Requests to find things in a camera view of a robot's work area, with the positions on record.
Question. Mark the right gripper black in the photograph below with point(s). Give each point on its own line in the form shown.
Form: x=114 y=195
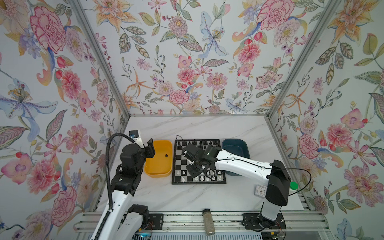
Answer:
x=193 y=158

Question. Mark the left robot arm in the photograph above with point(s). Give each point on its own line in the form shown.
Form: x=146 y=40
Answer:
x=121 y=219

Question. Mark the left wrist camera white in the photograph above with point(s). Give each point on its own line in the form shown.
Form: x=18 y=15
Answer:
x=136 y=136

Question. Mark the black white chess board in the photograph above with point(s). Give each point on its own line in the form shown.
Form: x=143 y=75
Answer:
x=180 y=163

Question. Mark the small white alarm clock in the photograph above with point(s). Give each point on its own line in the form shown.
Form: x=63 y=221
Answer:
x=260 y=191

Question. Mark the yellow plastic tray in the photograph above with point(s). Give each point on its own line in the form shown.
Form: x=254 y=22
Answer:
x=159 y=166

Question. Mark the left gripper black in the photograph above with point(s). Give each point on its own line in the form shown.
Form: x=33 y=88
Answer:
x=151 y=145

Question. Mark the white bottle green cap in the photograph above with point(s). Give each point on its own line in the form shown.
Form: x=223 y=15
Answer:
x=294 y=186

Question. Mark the glass spice jar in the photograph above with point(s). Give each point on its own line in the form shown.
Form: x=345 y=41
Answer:
x=208 y=222

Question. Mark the black chess pieces row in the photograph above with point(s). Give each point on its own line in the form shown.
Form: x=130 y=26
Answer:
x=203 y=144

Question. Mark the teal plastic tray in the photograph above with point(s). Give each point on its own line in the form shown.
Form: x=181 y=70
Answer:
x=237 y=147

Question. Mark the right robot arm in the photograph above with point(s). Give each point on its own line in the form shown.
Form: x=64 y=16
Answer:
x=274 y=176

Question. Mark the white chess pieces row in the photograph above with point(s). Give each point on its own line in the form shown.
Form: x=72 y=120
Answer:
x=183 y=176

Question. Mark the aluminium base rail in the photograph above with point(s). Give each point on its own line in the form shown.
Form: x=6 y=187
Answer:
x=172 y=222

